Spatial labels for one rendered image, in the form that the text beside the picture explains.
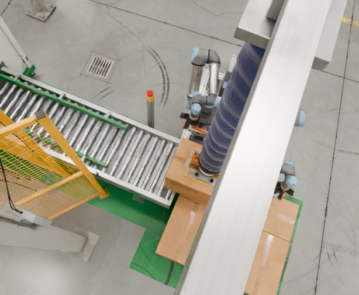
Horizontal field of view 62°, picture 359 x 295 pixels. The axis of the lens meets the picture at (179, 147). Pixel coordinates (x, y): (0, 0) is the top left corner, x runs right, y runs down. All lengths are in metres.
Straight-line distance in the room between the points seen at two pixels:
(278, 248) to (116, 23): 3.71
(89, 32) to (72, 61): 0.53
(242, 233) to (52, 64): 4.23
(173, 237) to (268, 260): 0.94
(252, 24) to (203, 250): 0.71
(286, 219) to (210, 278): 2.82
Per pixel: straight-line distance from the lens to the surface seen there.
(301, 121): 2.41
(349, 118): 4.80
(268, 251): 3.24
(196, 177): 2.60
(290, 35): 0.78
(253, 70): 1.20
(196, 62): 2.56
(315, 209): 4.12
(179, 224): 3.07
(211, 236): 0.55
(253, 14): 1.05
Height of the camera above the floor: 3.59
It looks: 69 degrees down
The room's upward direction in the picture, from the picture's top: 12 degrees clockwise
